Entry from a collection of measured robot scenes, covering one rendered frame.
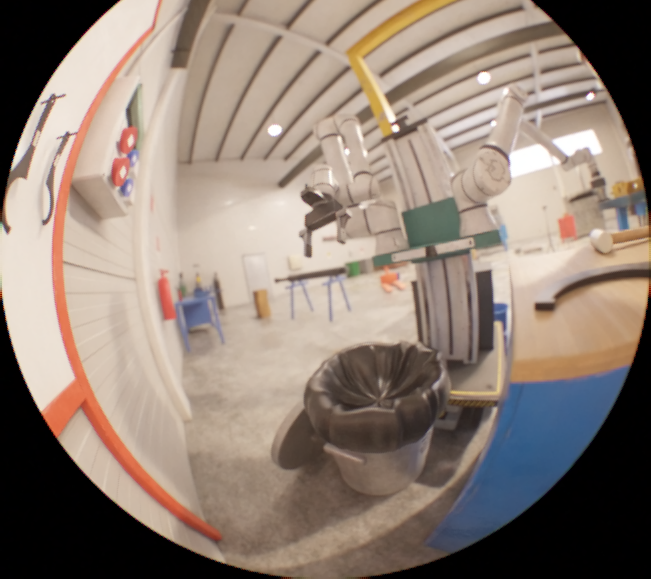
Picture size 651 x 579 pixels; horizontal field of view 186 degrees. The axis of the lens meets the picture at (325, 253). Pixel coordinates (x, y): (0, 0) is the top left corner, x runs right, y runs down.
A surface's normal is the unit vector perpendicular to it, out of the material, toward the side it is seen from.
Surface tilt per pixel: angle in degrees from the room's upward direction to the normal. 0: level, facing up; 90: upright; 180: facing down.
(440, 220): 90
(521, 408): 90
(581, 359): 90
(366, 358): 65
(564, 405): 90
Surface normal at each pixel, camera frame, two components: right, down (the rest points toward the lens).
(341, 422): -0.33, -0.53
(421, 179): -0.70, 0.09
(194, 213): 0.62, -0.16
